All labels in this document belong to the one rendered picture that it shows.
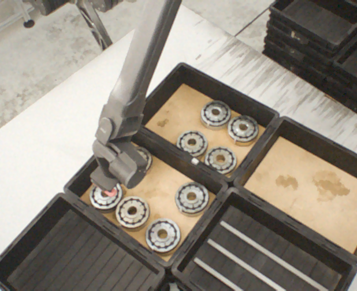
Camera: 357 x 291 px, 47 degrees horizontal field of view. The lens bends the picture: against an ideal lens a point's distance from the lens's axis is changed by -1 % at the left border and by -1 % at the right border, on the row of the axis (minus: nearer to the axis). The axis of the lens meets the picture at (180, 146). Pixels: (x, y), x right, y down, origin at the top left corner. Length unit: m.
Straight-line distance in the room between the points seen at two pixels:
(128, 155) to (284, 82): 0.99
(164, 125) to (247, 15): 1.72
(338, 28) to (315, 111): 0.74
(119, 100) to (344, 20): 1.69
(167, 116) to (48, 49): 1.67
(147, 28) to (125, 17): 2.26
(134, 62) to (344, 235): 0.81
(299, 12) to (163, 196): 1.38
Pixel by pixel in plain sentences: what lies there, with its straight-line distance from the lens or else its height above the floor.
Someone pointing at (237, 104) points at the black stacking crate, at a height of 0.87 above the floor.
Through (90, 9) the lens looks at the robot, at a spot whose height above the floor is 0.76.
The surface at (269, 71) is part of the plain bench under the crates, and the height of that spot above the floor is 0.70.
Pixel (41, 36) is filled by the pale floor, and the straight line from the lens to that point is 3.09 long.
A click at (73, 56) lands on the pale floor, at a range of 2.88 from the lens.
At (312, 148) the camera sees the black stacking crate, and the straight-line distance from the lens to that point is 1.38.
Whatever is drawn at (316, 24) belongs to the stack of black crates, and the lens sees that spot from 2.28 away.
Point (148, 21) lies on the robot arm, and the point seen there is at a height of 1.48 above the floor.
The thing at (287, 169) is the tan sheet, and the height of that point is 0.83.
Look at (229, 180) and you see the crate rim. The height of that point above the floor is 0.93.
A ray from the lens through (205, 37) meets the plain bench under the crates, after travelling 1.85.
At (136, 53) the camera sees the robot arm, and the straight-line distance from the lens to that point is 0.80.
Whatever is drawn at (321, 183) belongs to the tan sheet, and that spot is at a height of 0.83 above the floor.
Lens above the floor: 2.01
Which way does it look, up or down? 60 degrees down
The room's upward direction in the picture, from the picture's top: 6 degrees counter-clockwise
